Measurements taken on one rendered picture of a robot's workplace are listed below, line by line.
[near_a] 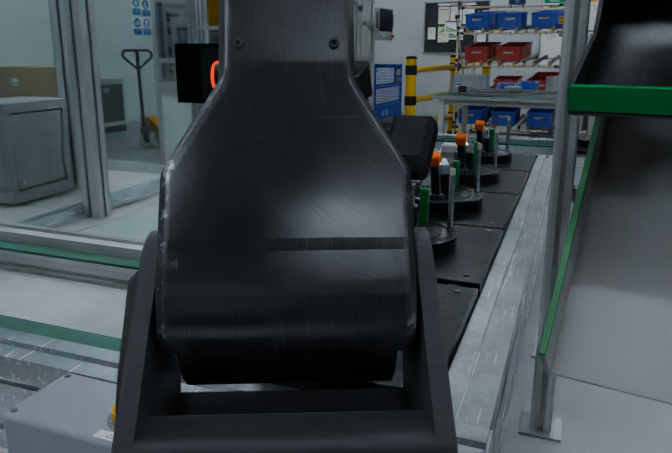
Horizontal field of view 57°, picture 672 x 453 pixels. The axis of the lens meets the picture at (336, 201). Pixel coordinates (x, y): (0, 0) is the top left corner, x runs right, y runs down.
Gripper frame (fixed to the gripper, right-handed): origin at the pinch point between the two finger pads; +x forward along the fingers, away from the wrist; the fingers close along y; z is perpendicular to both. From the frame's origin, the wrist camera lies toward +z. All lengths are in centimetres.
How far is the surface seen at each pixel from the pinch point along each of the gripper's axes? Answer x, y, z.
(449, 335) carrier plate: 9.7, -11.1, -10.6
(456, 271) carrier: 21.2, -8.6, 2.8
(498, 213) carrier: 41.1, -10.1, 25.5
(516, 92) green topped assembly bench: 358, 29, 376
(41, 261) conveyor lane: 19, 50, -5
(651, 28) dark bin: -7.2, -26.2, 12.6
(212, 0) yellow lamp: -7.6, 19.4, 18.4
